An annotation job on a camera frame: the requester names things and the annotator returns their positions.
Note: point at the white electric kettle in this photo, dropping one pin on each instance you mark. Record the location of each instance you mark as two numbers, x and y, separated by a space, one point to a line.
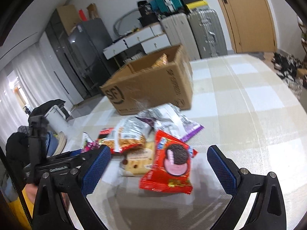
57 120

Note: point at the purple white snack bag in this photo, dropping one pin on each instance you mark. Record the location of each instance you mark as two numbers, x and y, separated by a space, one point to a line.
170 120

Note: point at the wooden door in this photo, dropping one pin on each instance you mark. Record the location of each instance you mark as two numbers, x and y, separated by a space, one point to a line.
250 25

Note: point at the silver hard suitcase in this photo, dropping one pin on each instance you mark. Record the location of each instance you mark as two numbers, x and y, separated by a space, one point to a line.
208 33

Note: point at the large white noodle snack bag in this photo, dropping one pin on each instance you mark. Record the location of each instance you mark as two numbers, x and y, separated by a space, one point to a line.
161 62

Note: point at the person's left hand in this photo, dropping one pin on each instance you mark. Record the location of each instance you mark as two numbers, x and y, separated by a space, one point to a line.
31 191

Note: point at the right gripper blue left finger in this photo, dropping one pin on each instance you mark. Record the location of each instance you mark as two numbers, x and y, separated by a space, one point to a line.
75 174

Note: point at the small noodle snack bag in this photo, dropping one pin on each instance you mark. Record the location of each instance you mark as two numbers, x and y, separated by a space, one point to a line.
129 133

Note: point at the beige cookie pack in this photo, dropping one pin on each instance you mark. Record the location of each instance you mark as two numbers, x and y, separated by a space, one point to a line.
137 162

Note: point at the red oreo cookie pack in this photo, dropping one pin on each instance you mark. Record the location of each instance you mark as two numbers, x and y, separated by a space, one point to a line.
171 168

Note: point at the beige hard suitcase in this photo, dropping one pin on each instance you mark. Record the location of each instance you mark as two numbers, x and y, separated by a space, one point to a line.
178 31

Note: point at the dark grey refrigerator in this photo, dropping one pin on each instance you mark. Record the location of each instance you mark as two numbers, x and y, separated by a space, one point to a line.
88 41

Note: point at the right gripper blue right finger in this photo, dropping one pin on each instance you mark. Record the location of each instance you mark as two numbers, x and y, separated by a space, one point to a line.
268 210

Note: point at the white curtain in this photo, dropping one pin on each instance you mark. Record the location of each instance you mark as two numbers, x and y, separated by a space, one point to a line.
35 79

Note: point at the black glass cabinet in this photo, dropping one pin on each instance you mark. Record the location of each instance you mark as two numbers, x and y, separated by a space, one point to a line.
62 21

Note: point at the black bag on desk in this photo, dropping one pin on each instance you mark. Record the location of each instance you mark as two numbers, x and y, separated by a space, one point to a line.
147 15

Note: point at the red black chocolate bar pack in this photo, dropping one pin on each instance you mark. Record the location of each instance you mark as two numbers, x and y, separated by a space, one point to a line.
104 133

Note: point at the brown cardboard SF box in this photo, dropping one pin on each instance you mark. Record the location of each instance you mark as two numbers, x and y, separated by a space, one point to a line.
137 86

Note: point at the white drawer desk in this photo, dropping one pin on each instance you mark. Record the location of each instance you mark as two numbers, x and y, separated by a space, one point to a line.
138 44

